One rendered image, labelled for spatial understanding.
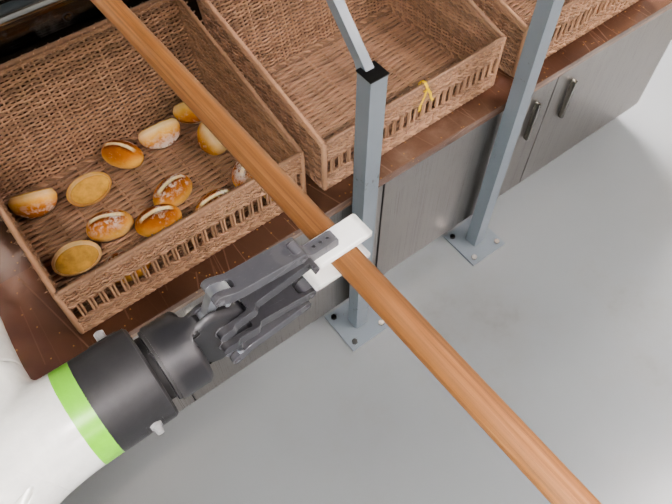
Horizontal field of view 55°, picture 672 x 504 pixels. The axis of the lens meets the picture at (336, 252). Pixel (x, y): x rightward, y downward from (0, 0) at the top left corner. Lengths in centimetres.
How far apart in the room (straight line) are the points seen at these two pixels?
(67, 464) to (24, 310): 88
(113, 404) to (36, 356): 82
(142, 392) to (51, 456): 8
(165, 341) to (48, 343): 81
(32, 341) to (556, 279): 148
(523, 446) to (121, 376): 33
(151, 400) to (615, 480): 151
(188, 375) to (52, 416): 11
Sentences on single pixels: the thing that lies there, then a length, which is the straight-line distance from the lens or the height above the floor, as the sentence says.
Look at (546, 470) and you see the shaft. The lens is 57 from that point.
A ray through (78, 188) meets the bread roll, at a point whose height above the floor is 65.
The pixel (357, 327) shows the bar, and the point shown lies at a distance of 190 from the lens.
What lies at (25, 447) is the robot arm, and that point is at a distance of 56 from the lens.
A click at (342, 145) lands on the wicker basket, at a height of 69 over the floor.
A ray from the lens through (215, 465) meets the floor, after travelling 180.
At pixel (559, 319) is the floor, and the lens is 204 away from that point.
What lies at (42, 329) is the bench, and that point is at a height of 58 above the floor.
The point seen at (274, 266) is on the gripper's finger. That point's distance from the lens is 57.
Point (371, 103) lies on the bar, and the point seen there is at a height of 90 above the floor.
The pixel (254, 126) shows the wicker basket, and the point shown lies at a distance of 149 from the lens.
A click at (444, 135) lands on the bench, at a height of 58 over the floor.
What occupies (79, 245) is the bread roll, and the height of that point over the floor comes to 65.
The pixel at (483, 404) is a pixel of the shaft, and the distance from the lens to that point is 58.
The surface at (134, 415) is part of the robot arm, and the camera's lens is 57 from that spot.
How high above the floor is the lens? 172
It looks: 57 degrees down
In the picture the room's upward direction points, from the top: straight up
